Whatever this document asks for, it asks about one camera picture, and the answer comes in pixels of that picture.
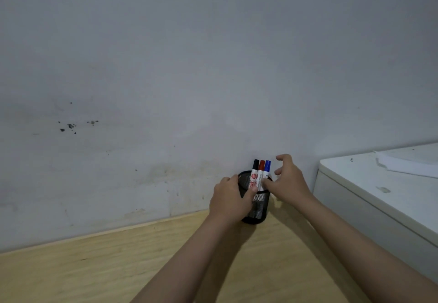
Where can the white cabinet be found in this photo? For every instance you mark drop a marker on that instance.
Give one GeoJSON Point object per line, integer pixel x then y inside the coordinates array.
{"type": "Point", "coordinates": [379, 203]}

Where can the white paper sheet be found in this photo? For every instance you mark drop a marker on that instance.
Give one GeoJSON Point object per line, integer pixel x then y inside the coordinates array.
{"type": "Point", "coordinates": [407, 162]}

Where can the blue cap marker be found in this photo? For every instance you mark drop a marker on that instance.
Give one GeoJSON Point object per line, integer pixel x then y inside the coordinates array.
{"type": "Point", "coordinates": [266, 170]}

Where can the black cap marker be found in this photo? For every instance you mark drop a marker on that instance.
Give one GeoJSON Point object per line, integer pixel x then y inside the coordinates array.
{"type": "Point", "coordinates": [254, 175]}

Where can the black mesh pen holder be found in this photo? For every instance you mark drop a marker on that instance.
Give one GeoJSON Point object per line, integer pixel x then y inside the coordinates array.
{"type": "Point", "coordinates": [256, 207]}

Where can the person's left thumb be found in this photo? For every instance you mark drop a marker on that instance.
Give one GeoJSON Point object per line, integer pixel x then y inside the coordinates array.
{"type": "Point", "coordinates": [249, 197]}

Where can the person's left forearm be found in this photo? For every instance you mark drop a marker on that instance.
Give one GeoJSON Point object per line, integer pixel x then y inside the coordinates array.
{"type": "Point", "coordinates": [190, 261]}

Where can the person's right middle finger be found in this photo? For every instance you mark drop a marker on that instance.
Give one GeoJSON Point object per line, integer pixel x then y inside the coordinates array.
{"type": "Point", "coordinates": [284, 157]}

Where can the person's right thumb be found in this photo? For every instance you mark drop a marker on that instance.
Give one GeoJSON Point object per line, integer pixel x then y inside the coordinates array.
{"type": "Point", "coordinates": [270, 185]}

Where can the red cap marker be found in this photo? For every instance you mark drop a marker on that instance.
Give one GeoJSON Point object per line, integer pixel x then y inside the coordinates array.
{"type": "Point", "coordinates": [260, 172]}

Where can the person's left hand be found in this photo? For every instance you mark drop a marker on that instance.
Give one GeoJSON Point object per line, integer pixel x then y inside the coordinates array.
{"type": "Point", "coordinates": [227, 203]}

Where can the person's right forearm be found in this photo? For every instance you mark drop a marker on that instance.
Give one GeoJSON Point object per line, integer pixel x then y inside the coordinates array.
{"type": "Point", "coordinates": [366, 248]}

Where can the person's right hand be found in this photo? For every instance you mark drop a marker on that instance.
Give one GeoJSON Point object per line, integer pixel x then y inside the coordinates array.
{"type": "Point", "coordinates": [291, 184]}

